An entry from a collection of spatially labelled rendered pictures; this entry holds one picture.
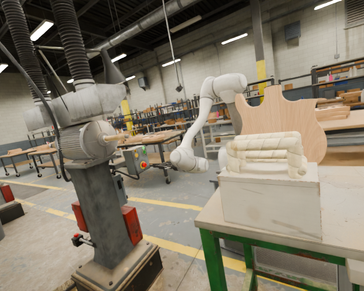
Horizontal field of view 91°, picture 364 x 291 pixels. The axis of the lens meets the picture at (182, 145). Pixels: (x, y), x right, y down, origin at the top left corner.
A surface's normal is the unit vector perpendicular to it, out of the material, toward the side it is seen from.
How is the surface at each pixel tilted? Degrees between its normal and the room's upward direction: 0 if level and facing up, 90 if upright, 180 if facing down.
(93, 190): 90
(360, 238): 0
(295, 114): 90
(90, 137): 87
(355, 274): 90
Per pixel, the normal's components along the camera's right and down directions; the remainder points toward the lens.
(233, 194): -0.55, 0.25
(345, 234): -0.18, -0.97
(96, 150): 0.80, 0.06
